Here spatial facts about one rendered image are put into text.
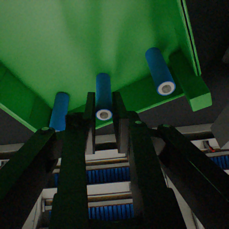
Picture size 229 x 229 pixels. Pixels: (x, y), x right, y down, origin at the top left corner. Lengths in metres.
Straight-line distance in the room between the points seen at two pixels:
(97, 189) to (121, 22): 0.86
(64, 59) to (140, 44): 0.09
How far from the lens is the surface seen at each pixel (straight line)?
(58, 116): 0.23
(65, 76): 0.25
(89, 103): 0.16
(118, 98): 0.18
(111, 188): 0.98
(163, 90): 0.18
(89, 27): 0.21
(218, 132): 0.73
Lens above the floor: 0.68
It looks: 42 degrees down
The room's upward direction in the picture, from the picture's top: 175 degrees clockwise
